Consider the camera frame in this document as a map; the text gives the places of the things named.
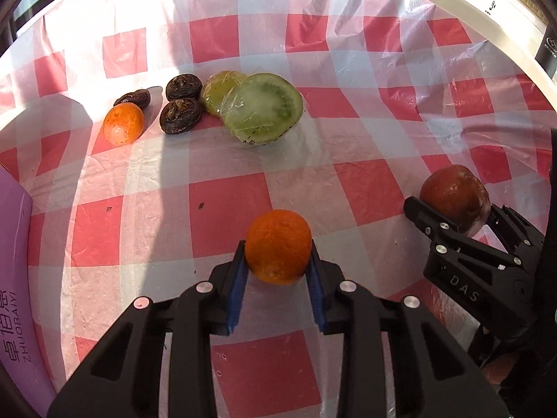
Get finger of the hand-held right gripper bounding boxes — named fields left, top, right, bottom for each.
left=404, top=196, right=535, bottom=337
left=488, top=204, right=546, bottom=256

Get yellow-green fruit half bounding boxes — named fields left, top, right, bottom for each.
left=199, top=70, right=248, bottom=117

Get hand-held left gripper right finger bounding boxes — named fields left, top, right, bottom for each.
left=305, top=248, right=511, bottom=418

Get orange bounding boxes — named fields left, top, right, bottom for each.
left=244, top=210, right=313, bottom=287
left=103, top=103, right=144, bottom=147

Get white table edge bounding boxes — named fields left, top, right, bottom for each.
left=389, top=0, right=557, bottom=80

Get purple-rimmed cardboard box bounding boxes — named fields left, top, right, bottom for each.
left=0, top=163, right=58, bottom=407

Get black box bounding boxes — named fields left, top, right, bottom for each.
left=534, top=21, right=557, bottom=84

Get red white checkered tablecloth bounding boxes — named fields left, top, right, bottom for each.
left=0, top=0, right=557, bottom=418

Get green fruit half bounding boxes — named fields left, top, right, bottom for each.
left=222, top=73, right=304, bottom=146

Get red round fruit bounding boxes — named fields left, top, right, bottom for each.
left=419, top=164, right=492, bottom=237

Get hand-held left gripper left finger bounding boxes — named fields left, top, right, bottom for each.
left=47, top=239, right=252, bottom=418

